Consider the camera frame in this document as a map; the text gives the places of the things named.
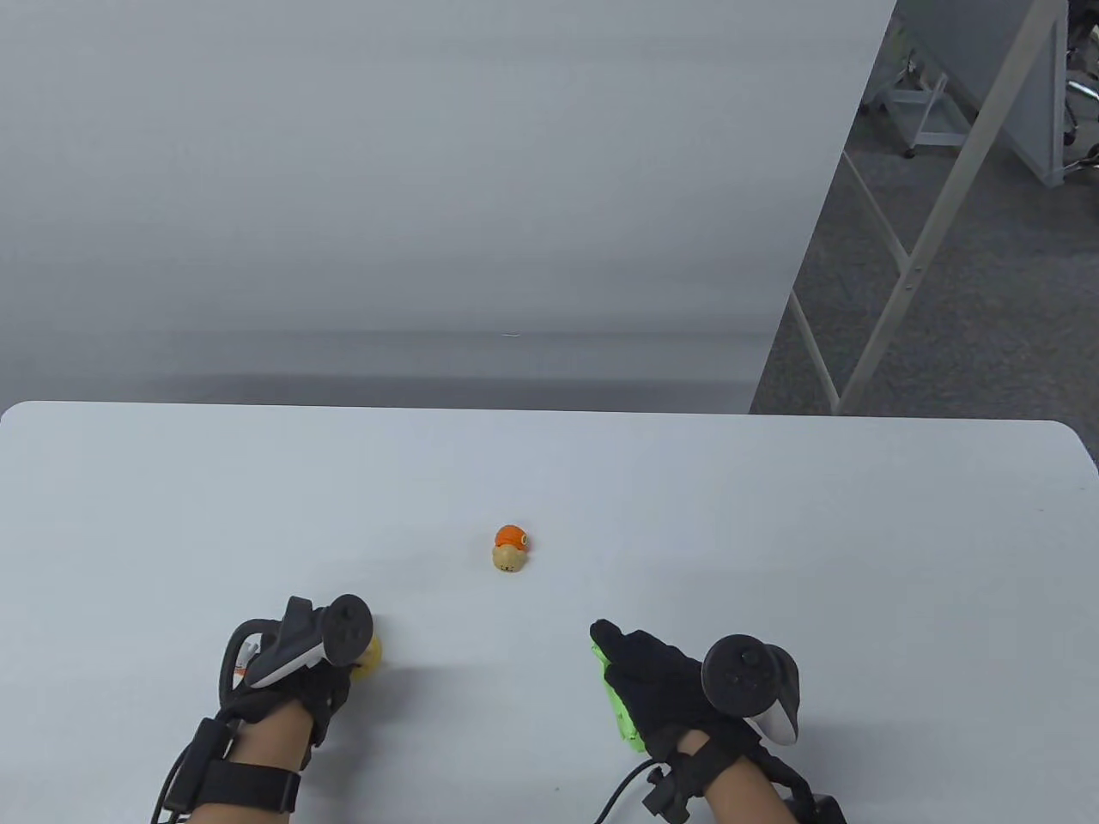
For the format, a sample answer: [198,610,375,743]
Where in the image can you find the right grey black controller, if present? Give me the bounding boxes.
[701,635,801,745]

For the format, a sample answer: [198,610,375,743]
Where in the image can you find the person's right forearm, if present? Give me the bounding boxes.
[702,762,792,824]

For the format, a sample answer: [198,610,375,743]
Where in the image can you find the green cleaning cloth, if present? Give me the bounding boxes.
[589,644,653,754]

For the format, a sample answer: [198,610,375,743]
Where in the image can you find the person's left forearm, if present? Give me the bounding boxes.
[185,700,315,824]

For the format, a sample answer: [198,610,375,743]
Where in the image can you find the left grey black controller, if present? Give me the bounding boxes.
[247,594,374,689]

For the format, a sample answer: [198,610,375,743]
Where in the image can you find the grey black controller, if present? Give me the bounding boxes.
[701,635,801,745]
[247,594,374,689]

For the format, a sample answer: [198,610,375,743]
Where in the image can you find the black left wrist mount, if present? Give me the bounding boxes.
[150,717,303,824]

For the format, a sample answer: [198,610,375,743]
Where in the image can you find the grey partition panel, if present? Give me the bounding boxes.
[897,0,1070,186]

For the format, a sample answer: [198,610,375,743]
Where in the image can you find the person's left hand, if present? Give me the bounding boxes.
[225,618,355,748]

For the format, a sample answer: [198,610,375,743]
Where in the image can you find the office chair base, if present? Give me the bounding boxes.
[1063,0,1099,177]

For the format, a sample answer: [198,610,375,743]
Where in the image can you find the orange-shelled tan dog ornament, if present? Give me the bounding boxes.
[491,524,530,573]

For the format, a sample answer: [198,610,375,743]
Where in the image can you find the white metal support frame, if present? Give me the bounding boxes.
[786,0,1070,415]

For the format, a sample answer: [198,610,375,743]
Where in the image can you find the white backdrop panel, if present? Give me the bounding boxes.
[0,0,899,415]

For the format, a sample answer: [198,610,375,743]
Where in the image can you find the black cable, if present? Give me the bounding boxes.
[594,755,664,824]

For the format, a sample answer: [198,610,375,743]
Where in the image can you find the person's right hand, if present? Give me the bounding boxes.
[589,620,741,758]

